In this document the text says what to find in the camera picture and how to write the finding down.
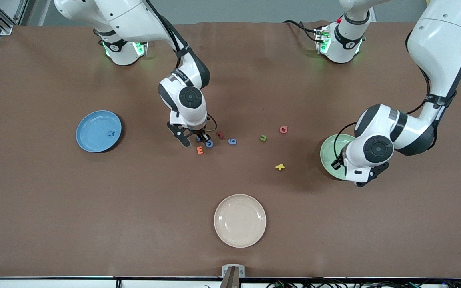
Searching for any black cable bundle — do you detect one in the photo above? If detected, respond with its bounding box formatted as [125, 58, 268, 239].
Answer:
[267, 276, 461, 288]

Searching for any blue plate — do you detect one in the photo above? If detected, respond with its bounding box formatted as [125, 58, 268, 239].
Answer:
[76, 110, 122, 153]

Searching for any green plate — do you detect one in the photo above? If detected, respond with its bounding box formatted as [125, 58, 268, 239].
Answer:
[320, 134, 355, 180]

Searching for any grey metal table bracket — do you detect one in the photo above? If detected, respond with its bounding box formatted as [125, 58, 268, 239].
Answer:
[219, 265, 245, 288]

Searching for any white table edge rail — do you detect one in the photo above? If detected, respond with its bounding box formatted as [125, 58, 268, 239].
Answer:
[0, 277, 461, 288]

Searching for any black left base cable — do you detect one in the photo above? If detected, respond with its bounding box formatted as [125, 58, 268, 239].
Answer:
[283, 20, 319, 42]

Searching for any beige plate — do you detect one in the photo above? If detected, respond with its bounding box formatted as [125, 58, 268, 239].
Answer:
[214, 194, 267, 248]

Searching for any table cover sheet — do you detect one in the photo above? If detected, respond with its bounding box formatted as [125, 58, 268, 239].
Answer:
[0, 21, 461, 278]

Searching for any aluminium frame profile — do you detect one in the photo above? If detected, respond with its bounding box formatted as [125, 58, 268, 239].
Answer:
[0, 0, 29, 36]

